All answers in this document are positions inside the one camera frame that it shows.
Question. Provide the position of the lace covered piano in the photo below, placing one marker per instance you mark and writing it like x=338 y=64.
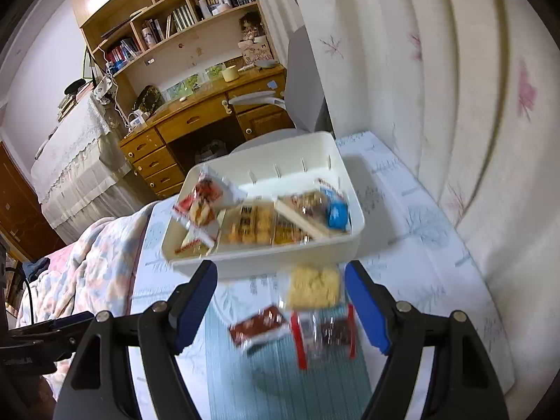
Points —
x=78 y=153

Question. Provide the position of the wooden desk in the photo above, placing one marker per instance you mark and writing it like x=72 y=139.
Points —
x=197 y=118

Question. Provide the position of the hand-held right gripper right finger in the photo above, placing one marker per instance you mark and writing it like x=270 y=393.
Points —
x=367 y=310

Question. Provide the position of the blue snack packet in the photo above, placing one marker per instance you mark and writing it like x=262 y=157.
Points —
x=337 y=214

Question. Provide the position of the wooden bookshelf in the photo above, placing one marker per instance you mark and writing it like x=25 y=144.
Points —
x=144 y=13

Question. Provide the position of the white plastic storage box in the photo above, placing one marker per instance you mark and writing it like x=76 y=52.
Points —
x=280 y=153

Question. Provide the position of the pink floral quilt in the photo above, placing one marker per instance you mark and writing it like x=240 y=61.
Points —
x=96 y=262

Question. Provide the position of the grey office chair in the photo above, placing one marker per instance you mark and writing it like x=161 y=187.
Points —
x=302 y=83

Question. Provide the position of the clear cookie packet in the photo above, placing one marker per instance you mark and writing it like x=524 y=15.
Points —
x=249 y=223

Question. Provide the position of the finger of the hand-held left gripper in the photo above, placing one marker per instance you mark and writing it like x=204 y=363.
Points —
x=72 y=320

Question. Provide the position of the tan bar snack packet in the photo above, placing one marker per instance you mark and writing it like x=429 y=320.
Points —
x=302 y=216

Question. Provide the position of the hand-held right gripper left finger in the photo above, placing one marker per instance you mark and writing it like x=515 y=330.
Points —
x=197 y=310

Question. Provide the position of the cream cup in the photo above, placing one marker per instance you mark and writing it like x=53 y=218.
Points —
x=229 y=73

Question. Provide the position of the doll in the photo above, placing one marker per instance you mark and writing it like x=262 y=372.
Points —
x=251 y=35

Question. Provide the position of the flat red white snack packet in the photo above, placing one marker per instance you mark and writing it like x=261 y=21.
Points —
x=192 y=243

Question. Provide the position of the teal woven mat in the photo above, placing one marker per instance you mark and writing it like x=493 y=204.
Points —
x=271 y=385

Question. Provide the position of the yellow crispy snack packet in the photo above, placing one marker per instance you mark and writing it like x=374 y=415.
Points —
x=313 y=286

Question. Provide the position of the black ornate box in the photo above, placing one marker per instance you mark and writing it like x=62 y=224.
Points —
x=146 y=98

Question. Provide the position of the wooden door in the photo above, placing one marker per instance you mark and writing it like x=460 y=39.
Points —
x=22 y=210

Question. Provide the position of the red edged clear snack packet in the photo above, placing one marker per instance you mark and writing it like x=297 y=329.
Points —
x=332 y=332

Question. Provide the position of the dark red snack packet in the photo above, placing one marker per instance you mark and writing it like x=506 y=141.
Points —
x=260 y=326

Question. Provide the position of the white floral curtain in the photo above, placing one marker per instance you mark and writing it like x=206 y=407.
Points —
x=437 y=74

